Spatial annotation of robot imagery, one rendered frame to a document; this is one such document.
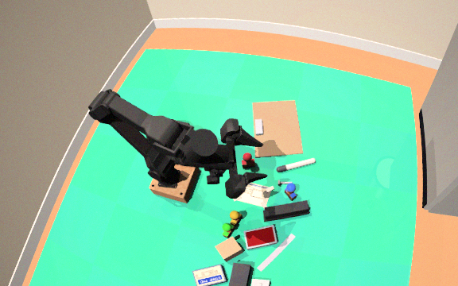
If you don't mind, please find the light grey flat bar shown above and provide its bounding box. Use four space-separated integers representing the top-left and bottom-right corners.
257 234 295 271

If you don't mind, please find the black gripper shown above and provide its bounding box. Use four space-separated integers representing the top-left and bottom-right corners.
202 118 268 199

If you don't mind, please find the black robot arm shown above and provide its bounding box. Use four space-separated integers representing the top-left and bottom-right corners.
88 89 218 189

